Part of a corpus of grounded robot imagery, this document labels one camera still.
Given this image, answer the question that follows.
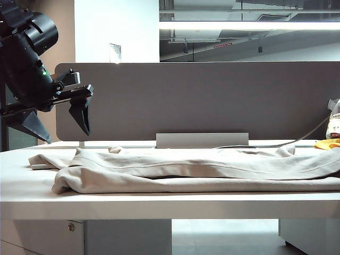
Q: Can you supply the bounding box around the white drawer cabinet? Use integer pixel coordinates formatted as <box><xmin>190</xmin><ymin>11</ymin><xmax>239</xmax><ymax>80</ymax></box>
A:
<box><xmin>0</xmin><ymin>219</ymin><xmax>172</xmax><ymax>255</ymax></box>

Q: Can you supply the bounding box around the long ceiling light strip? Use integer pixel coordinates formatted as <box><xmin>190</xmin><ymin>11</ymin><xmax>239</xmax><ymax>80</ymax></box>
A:
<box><xmin>159</xmin><ymin>21</ymin><xmax>340</xmax><ymax>32</ymax></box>

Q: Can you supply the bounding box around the clear plastic snack bag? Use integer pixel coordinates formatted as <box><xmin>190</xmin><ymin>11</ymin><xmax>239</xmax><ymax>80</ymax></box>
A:
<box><xmin>325</xmin><ymin>98</ymin><xmax>340</xmax><ymax>140</ymax></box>

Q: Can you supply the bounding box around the grey desk divider panel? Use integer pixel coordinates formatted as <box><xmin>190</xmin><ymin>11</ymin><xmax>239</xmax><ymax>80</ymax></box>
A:
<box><xmin>55</xmin><ymin>62</ymin><xmax>340</xmax><ymax>142</ymax></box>

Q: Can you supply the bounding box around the grey cable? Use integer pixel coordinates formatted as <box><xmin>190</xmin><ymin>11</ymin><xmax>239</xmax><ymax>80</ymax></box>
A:
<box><xmin>215</xmin><ymin>116</ymin><xmax>329</xmax><ymax>149</ymax></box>

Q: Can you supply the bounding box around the yellow cloth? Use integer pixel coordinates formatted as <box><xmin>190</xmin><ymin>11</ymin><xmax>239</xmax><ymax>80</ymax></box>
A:
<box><xmin>314</xmin><ymin>138</ymin><xmax>340</xmax><ymax>151</ymax></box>

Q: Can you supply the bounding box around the ceiling air vent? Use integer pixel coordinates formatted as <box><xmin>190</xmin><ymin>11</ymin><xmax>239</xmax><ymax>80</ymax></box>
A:
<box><xmin>257</xmin><ymin>14</ymin><xmax>290</xmax><ymax>22</ymax></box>

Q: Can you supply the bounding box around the grey metal cable box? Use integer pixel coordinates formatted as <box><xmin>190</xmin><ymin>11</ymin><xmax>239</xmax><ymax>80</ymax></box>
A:
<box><xmin>156</xmin><ymin>132</ymin><xmax>250</xmax><ymax>149</ymax></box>

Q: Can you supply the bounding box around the silver wall plate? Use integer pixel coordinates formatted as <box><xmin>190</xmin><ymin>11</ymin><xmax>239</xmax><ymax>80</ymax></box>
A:
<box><xmin>109</xmin><ymin>43</ymin><xmax>122</xmax><ymax>64</ymax></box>

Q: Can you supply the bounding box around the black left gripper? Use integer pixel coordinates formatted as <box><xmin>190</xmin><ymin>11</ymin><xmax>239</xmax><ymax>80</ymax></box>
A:
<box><xmin>0</xmin><ymin>81</ymin><xmax>94</xmax><ymax>145</ymax></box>

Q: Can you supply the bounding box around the white side cabinet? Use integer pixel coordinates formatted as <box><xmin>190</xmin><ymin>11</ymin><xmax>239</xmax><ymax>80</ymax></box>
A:
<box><xmin>278</xmin><ymin>219</ymin><xmax>340</xmax><ymax>255</ymax></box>

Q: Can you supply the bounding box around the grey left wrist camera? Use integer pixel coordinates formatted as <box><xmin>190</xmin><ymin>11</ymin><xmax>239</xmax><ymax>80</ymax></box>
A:
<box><xmin>54</xmin><ymin>68</ymin><xmax>81</xmax><ymax>88</ymax></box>

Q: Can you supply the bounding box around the beige T-shirt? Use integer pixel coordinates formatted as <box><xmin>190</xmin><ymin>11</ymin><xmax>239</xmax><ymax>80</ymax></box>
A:
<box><xmin>28</xmin><ymin>145</ymin><xmax>340</xmax><ymax>194</ymax></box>

